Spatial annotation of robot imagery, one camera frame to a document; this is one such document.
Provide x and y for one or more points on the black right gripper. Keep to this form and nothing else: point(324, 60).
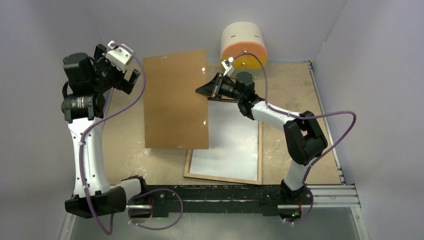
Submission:
point(213, 88)

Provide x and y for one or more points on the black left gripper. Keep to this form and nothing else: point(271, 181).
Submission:
point(100, 60)

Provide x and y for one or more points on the brown backing board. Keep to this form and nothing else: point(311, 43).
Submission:
point(175, 116)

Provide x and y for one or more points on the landscape photo print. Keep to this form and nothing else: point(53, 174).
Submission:
point(228, 149)

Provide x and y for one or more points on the wooden picture frame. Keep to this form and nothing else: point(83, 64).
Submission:
point(232, 180)

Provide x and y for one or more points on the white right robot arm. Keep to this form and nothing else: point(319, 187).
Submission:
point(305, 140)

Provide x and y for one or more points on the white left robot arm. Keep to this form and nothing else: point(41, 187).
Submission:
point(83, 107)

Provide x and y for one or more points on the small round drawer cabinet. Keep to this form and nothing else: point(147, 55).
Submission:
point(243, 37)

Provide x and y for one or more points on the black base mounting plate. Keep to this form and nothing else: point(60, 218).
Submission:
point(267, 200)

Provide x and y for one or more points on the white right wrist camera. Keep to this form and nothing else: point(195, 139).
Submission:
point(228, 67)

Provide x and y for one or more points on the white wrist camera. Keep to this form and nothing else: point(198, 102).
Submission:
point(228, 67)
point(118, 56)

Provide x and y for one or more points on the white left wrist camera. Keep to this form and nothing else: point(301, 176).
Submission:
point(118, 56)

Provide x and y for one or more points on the aluminium rail frame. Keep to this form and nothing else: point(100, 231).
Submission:
point(323, 196)

